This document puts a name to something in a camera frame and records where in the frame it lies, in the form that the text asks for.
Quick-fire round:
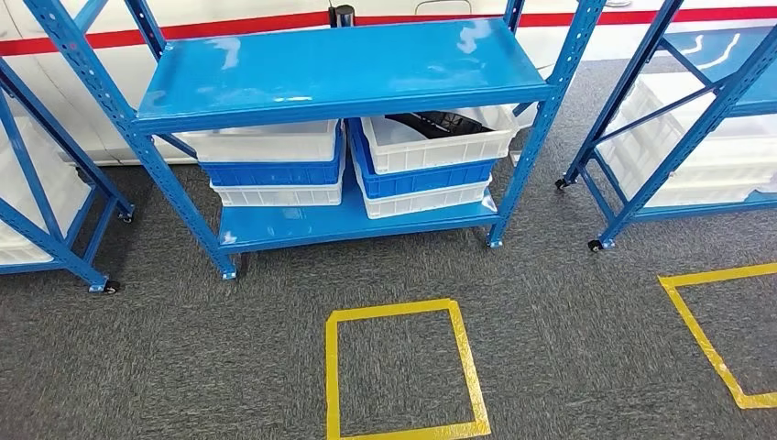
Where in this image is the white car with red stripe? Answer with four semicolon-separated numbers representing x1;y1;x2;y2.
0;0;777;167

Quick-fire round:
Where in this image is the blue metal shelf rack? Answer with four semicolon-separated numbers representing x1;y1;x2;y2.
0;55;137;296
553;0;777;254
23;0;609;282

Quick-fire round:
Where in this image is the black barrier post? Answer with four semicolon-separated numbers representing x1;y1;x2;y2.
327;4;357;29

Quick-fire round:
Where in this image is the large white plastic crate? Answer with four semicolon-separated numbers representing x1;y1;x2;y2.
596;71;777;210

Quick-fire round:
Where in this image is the blue plastic crate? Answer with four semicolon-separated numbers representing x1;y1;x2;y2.
348;117;500;201
198;123;346;188

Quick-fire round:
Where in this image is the yellow floor tape square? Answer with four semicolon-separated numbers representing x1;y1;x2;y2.
323;297;492;440
658;261;777;411

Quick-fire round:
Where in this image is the black plastic part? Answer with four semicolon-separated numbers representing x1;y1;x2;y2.
384;111;497;141

